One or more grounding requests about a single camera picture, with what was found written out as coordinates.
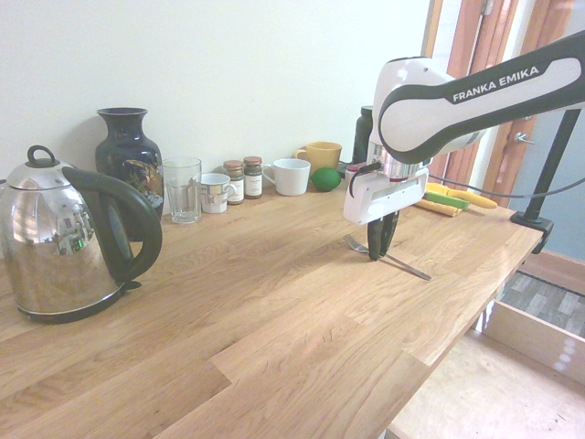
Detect brown lid spice jar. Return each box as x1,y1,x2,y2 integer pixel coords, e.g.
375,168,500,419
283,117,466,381
242,155,264,200
222,159,245,206

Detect black camera clamp stand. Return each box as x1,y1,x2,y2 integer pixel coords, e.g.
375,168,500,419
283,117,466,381
509,109,581,255

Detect yellow mug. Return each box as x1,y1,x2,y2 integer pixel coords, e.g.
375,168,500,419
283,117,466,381
293,141,344,173

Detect yellow banana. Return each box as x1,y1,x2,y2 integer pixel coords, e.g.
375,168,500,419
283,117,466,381
424,181,496,210

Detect small patterned white cup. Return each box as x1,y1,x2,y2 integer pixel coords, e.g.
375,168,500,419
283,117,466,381
199,172,239,215

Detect green lime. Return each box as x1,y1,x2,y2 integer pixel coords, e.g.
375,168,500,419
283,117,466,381
310,166,343,192

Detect black protein powder tub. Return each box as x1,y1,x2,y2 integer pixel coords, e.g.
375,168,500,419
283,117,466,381
352,104,377,166

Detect plain white mug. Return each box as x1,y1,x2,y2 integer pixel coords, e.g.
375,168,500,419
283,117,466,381
261,157,312,197

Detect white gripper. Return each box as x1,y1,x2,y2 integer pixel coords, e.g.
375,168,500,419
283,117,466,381
343,167,431,262

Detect shiny steel electric kettle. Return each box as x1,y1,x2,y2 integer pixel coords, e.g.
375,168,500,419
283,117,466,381
0,145,165,325

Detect dark blue painted vase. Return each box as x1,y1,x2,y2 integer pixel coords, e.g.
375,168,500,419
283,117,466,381
94,107,165,241

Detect large wooden open drawer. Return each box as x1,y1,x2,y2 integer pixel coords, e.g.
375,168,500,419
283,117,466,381
388,299,585,439

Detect silver metal fork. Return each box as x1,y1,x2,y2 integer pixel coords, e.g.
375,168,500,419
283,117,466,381
343,233,433,282

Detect yellow folded cloth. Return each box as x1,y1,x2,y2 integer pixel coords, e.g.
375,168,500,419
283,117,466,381
413,196,465,220

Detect green handled scissors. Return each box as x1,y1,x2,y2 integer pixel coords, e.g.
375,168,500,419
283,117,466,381
422,191,471,211

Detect clear glass tumbler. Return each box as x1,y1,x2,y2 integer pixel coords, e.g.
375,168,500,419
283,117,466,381
162,156,203,225

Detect orange wooden door frame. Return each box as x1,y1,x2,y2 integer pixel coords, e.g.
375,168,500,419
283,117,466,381
420,0,585,280

